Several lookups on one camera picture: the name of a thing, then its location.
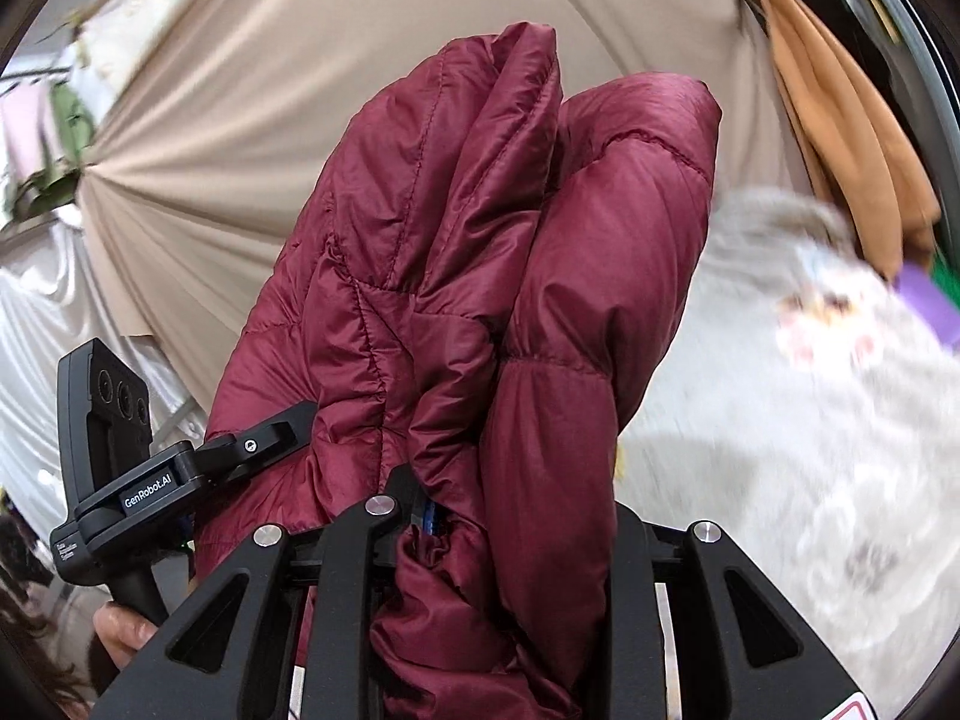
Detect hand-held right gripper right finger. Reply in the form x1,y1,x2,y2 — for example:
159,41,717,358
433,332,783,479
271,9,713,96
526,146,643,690
589,502,875,720

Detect beige curtain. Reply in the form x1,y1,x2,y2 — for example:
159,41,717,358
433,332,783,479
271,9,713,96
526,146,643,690
75,0,822,425

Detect white satin cloth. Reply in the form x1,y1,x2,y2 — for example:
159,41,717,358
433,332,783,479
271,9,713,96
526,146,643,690
0,223,207,541

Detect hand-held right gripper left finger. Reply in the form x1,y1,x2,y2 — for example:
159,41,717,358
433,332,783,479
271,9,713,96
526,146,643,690
90,465,443,720

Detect purple cloth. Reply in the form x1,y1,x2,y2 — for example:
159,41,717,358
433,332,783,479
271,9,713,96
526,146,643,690
895,261,960,352

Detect person's left hand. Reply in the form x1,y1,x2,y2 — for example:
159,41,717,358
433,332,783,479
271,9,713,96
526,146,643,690
91,603,163,674

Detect maroon quilted puffer jacket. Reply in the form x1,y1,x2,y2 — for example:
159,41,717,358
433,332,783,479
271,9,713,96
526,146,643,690
191,21,725,720

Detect green plant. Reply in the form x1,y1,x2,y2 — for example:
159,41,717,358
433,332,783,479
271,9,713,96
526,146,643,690
0,79,102,224

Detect grey floral blanket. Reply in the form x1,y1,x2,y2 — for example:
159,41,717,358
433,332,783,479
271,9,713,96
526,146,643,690
615,191,960,700

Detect orange cloth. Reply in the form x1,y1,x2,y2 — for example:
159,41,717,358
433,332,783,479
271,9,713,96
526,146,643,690
754,0,943,283

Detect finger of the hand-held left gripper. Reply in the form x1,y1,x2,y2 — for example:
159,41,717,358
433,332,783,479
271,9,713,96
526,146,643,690
195,400,320,490

